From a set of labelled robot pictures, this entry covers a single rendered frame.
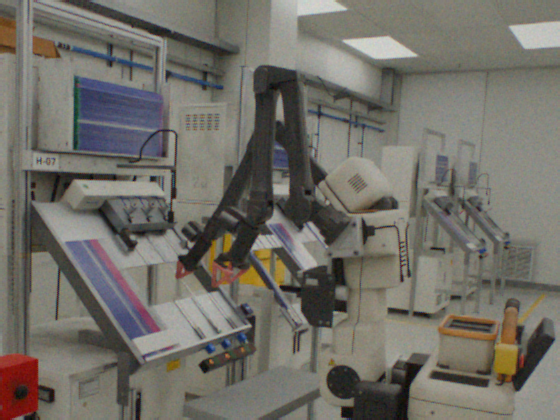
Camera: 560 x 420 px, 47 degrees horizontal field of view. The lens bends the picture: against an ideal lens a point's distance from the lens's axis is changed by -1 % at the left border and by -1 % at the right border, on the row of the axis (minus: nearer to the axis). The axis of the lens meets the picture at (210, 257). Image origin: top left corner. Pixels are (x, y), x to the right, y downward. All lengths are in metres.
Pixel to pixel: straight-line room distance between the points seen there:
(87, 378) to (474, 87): 8.30
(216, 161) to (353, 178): 1.74
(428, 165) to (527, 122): 3.11
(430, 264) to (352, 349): 4.86
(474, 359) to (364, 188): 0.56
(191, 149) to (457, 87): 6.76
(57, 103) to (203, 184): 1.40
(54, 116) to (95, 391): 1.00
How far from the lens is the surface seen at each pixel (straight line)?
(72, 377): 2.29
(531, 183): 9.67
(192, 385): 3.78
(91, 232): 2.38
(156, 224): 2.59
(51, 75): 2.42
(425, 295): 6.80
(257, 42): 5.72
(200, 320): 2.41
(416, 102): 10.08
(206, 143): 3.58
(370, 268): 1.91
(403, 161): 6.81
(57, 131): 2.37
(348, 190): 1.88
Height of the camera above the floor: 1.30
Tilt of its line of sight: 7 degrees down
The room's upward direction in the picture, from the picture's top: 2 degrees clockwise
